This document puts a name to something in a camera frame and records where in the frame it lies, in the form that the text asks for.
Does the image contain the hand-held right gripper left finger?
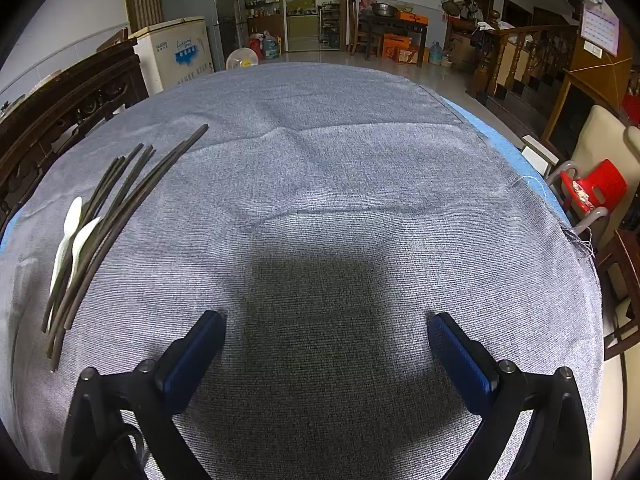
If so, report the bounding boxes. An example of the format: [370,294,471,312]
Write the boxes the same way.
[60,310,227,480]

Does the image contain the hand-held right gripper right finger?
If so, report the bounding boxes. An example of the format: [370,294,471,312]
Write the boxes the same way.
[427,311,594,480]

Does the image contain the bundle of dark chopsticks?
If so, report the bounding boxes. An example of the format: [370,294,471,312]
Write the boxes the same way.
[41,124,210,372]

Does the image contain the white plastic spoon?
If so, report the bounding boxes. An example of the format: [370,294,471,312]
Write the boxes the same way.
[67,217,103,286]
[49,196,83,306]

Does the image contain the blue table cover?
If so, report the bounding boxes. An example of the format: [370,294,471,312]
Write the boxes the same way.
[0,97,573,256]

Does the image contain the grey knitted cloth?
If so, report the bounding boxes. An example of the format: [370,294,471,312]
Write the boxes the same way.
[0,61,606,480]

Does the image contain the small white step stool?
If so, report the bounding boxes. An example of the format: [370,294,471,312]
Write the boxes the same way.
[522,135,560,177]

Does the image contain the red plastic stool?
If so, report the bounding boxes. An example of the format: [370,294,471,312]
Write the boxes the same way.
[559,159,629,214]

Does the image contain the beige chair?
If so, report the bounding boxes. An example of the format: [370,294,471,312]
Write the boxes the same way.
[567,105,640,358]

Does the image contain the wooden cabinet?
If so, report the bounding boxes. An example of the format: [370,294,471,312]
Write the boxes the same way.
[541,55,635,161]

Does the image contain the carved dark wooden table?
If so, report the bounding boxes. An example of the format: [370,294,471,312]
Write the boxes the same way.
[0,52,151,233]

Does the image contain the white floor fan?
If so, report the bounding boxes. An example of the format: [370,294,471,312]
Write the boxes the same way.
[225,47,259,72]

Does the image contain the white chest freezer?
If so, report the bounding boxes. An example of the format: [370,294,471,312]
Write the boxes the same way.
[132,16,214,95]

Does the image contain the wooden staircase railing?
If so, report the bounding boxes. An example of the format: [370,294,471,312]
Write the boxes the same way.
[466,10,582,103]

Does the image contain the orange cardboard boxes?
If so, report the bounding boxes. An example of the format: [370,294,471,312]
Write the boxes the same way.
[382,34,424,65]

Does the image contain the dark wooden side table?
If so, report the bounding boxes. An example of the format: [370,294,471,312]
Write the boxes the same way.
[357,12,429,64]

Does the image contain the grey refrigerator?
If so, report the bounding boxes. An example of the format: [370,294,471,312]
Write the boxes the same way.
[160,0,249,73]

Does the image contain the pile of household clutter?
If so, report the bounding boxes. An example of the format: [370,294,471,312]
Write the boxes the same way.
[440,0,494,68]

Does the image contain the tall-backed wooden chair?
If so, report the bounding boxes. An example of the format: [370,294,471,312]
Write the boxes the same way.
[348,0,369,56]

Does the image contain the metal wire rack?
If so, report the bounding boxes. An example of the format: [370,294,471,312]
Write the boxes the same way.
[320,2,342,49]

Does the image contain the wall calendar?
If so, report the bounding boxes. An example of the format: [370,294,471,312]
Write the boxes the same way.
[580,0,621,57]

